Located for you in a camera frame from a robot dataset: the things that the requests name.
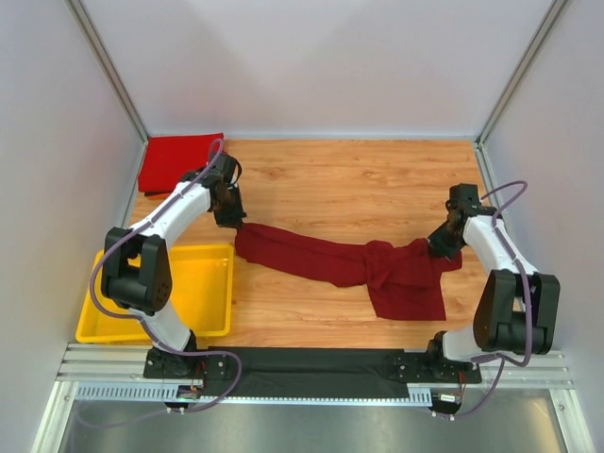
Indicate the bright red folded t-shirt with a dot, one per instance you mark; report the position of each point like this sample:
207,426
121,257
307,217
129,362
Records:
168,159

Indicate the yellow plastic bin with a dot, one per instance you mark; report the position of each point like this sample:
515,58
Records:
202,296

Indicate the right aluminium frame post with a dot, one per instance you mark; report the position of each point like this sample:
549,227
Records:
535,45

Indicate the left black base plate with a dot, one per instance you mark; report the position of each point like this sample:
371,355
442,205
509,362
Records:
160,364

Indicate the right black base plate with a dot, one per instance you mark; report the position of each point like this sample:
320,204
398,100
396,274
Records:
413,367

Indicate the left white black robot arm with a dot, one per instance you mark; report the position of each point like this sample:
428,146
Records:
133,278

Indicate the left aluminium frame post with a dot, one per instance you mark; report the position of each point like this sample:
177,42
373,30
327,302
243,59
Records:
92,36

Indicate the dark red t-shirt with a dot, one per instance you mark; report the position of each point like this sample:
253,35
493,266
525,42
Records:
403,282

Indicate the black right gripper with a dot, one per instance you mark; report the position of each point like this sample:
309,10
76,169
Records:
444,242

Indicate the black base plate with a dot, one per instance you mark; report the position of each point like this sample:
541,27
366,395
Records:
160,364
413,367

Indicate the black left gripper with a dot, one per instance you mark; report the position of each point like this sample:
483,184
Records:
228,214

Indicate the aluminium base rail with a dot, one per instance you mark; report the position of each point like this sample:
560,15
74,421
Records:
83,362

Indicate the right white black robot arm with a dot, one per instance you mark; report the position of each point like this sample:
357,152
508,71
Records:
516,315

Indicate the aluminium frame post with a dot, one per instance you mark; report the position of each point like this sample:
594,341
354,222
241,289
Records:
92,36
535,45

